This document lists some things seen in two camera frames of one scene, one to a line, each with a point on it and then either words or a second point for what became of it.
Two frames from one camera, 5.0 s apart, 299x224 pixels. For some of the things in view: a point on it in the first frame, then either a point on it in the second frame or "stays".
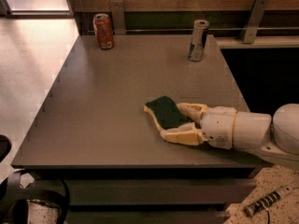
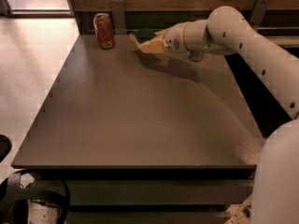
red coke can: (104, 31) stays
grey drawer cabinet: (153, 195) stays
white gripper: (219, 126) -> (175, 37)
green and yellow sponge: (166, 113) -> (139, 36)
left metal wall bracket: (119, 19) stays
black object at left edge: (6, 147) stays
